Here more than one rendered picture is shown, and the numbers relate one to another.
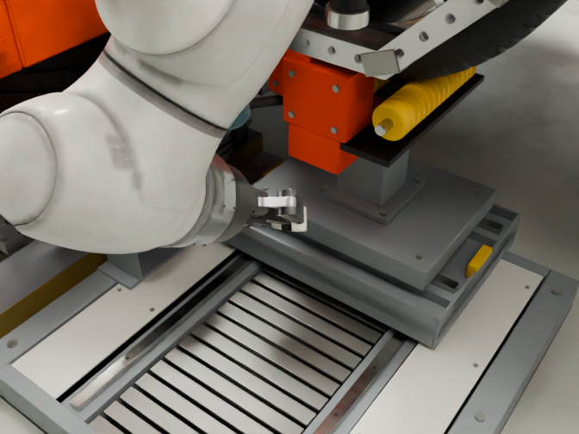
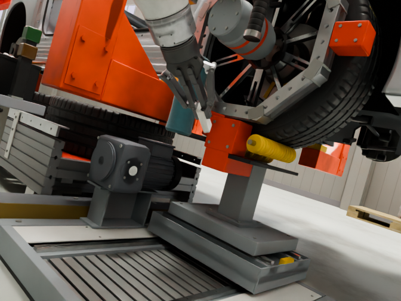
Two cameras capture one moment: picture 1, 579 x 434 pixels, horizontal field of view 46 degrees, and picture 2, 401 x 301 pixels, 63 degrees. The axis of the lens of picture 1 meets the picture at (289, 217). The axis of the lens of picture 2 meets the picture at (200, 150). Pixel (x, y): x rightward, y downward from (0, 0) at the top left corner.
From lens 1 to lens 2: 0.58 m
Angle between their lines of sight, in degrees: 38
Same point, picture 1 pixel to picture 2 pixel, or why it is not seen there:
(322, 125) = (222, 145)
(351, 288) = (212, 252)
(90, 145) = not seen: outside the picture
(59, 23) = (122, 94)
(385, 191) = (241, 214)
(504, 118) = not seen: hidden behind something
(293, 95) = (212, 132)
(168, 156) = not seen: outside the picture
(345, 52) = (241, 110)
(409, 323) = (242, 275)
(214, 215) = (185, 21)
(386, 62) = (258, 111)
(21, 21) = (109, 82)
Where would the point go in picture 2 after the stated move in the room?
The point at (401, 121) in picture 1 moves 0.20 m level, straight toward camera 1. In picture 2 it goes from (260, 141) to (252, 134)
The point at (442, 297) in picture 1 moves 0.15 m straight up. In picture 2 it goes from (264, 264) to (277, 217)
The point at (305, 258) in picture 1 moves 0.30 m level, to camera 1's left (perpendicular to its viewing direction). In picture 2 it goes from (191, 235) to (109, 210)
